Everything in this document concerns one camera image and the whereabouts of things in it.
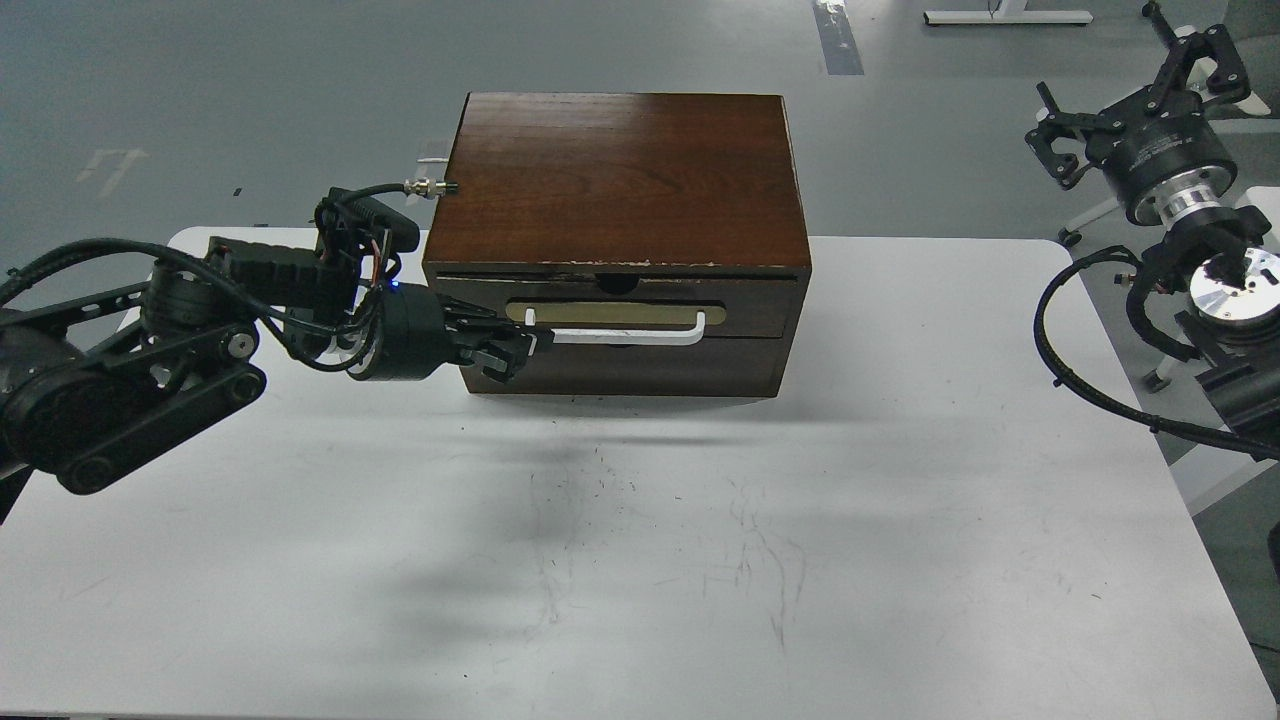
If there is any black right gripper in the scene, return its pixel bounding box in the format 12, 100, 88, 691
1024, 3, 1252, 225

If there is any dark wooden cabinet box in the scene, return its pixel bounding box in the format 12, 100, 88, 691
422, 92, 812, 398

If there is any grey floor tape strip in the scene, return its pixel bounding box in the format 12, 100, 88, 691
812, 1, 865, 77

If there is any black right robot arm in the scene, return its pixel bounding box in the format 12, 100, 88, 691
1025, 1, 1279, 460

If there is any white table base far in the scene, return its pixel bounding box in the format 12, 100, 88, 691
922, 1, 1094, 27

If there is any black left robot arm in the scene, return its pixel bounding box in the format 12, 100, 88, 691
1, 179, 554, 509

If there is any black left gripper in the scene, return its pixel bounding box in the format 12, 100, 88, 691
346, 286, 554, 383

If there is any wooden drawer with white handle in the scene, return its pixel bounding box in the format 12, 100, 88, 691
433, 273, 806, 340

